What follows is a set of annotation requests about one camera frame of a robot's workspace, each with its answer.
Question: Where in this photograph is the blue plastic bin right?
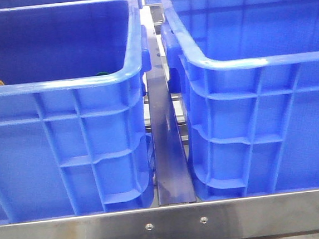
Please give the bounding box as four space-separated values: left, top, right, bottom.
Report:
161 0 319 201

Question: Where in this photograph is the green push button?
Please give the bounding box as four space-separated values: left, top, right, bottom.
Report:
96 71 109 76

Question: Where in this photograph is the steel front rail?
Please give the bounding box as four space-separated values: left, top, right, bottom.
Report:
0 189 319 239

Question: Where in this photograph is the blue plastic bin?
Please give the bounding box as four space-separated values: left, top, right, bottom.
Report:
161 0 319 201
0 0 154 225

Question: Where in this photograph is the blue plastic bin left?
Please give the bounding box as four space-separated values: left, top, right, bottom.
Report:
0 0 154 225

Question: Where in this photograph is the steel divider bar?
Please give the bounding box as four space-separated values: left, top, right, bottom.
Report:
142 33 198 207

